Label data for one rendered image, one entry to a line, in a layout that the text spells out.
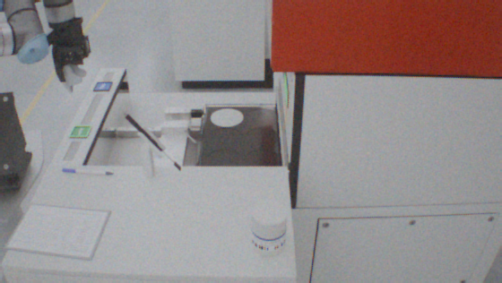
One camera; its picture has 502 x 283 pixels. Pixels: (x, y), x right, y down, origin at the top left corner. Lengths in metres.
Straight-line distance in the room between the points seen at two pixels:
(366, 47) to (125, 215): 0.65
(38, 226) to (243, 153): 0.59
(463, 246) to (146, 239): 0.97
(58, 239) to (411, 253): 1.00
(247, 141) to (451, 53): 0.63
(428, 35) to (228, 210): 0.59
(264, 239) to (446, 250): 0.75
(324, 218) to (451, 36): 0.60
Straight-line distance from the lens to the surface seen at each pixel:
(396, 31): 1.06
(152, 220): 1.08
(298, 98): 1.10
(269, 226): 0.93
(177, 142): 1.44
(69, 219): 1.13
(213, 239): 1.03
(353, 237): 1.41
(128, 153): 1.53
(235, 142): 1.39
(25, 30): 1.11
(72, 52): 1.25
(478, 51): 1.15
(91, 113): 1.50
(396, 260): 1.53
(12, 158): 1.48
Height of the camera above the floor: 1.72
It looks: 35 degrees down
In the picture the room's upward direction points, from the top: 1 degrees counter-clockwise
